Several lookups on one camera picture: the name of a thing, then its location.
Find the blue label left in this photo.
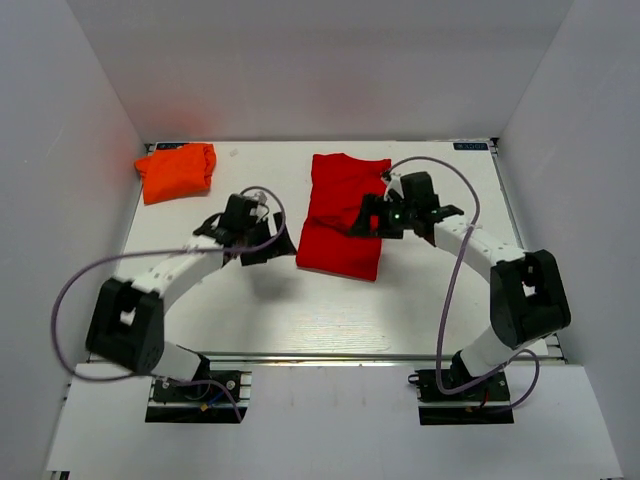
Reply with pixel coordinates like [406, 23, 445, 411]
[155, 142, 188, 151]

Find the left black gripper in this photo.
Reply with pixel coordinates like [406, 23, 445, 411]
[241, 211, 296, 266]

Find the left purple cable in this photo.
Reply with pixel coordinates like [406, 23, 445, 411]
[49, 186, 288, 423]

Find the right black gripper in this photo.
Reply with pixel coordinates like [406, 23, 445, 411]
[348, 193, 417, 239]

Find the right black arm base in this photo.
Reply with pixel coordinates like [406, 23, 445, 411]
[407, 369, 514, 426]

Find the red t-shirt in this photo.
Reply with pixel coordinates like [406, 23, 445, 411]
[296, 153, 391, 282]

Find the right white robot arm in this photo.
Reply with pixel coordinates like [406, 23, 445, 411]
[348, 172, 571, 399]

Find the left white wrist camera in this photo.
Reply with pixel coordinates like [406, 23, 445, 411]
[250, 189, 268, 206]

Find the orange folded t-shirt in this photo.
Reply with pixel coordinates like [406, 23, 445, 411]
[134, 143, 217, 205]

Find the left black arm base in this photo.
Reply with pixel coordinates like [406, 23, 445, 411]
[145, 370, 252, 425]

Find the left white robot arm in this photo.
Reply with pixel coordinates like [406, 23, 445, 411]
[85, 187, 297, 399]

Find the blue label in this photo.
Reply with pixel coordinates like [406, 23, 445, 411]
[453, 142, 489, 151]
[155, 142, 188, 151]

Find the blue label right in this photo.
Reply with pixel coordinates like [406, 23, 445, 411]
[453, 142, 489, 151]

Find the purple cable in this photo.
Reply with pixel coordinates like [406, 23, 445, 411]
[382, 155, 542, 409]
[49, 186, 288, 423]

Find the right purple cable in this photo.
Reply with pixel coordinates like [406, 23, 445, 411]
[382, 155, 542, 409]

